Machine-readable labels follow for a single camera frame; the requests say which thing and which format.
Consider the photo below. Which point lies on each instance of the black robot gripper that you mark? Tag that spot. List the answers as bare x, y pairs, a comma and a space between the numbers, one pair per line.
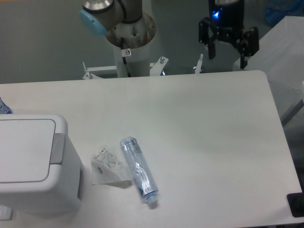
226, 23

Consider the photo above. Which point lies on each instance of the white push-lid trash can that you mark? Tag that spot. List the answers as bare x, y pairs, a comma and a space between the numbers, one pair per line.
40, 170

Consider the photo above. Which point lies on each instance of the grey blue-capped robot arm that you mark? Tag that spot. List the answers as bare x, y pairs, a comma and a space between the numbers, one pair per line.
100, 16

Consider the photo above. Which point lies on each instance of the grey covered box right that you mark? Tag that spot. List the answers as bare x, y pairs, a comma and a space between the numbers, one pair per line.
281, 58

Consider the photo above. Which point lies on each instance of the blue plastic bag background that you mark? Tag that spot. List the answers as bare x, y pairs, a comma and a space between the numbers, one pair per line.
276, 10

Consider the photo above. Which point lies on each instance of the crushed clear plastic bottle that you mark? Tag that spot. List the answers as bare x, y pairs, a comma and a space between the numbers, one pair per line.
139, 170

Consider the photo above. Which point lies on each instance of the black device table corner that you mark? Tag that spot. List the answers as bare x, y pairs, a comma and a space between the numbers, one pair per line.
296, 204

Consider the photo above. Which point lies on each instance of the clear plastic wrapper bag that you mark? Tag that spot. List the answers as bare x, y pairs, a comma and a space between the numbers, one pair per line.
107, 168

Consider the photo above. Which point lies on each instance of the blue patterned object left edge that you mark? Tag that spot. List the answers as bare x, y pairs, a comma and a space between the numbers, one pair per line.
4, 109

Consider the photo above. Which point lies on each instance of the white table clamp bracket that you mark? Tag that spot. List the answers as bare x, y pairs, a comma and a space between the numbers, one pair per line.
198, 68

